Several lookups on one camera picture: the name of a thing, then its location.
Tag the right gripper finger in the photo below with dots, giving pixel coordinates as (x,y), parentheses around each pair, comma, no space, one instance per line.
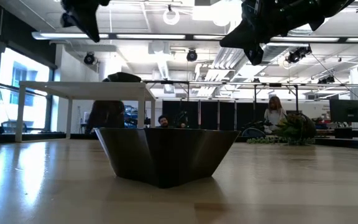
(247,42)
(241,32)

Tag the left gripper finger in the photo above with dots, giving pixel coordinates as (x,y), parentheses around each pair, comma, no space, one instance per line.
(84,23)
(95,25)

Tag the leaf-shaped black plate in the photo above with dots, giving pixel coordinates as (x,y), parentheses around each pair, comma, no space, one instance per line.
(110,80)

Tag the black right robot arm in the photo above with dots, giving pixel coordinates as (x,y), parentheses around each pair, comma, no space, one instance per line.
(322,9)

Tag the black hanging spotlight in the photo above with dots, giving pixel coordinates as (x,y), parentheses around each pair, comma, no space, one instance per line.
(192,56)
(298,54)
(89,58)

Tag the wavy square black plate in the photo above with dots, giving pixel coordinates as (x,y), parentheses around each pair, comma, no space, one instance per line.
(124,74)
(166,155)

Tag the long ceiling light fixture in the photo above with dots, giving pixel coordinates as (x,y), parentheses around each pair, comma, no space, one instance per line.
(154,36)

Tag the white perforated metal shelf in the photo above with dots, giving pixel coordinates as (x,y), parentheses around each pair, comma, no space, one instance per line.
(82,90)

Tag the person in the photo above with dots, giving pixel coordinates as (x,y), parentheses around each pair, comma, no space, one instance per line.
(106,116)
(164,121)
(273,115)

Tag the black partition panels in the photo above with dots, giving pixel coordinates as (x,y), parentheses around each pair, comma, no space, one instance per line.
(210,115)

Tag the green potted succulent plant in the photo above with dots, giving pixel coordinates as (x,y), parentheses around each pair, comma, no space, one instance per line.
(294,129)

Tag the black monitor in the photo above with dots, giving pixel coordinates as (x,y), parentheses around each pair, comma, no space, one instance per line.
(348,110)

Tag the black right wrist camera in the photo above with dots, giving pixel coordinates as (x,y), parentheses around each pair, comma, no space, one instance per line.
(255,56)

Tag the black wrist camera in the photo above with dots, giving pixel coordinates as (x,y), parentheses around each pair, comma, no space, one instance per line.
(66,20)
(255,56)

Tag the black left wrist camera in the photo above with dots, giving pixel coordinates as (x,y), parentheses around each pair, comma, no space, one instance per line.
(66,20)

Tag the black metal overhead frame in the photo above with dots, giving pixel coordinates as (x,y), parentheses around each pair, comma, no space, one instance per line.
(172,82)

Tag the black aluminium table frame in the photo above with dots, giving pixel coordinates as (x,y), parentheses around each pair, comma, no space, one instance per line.
(42,136)

